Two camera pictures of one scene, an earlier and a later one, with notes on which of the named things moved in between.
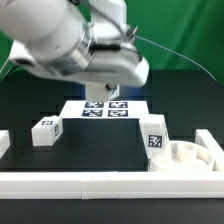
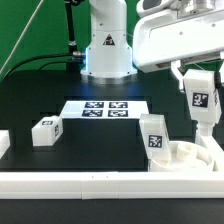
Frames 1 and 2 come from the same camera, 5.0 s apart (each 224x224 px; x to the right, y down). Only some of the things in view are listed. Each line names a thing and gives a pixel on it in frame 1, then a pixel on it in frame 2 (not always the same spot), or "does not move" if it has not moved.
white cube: x=98 y=91 -> x=203 y=100
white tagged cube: x=46 y=131 does not move
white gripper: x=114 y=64 -> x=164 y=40
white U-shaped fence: x=182 y=184 does not move
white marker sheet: x=122 y=109 does not move
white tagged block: x=156 y=135 does not move
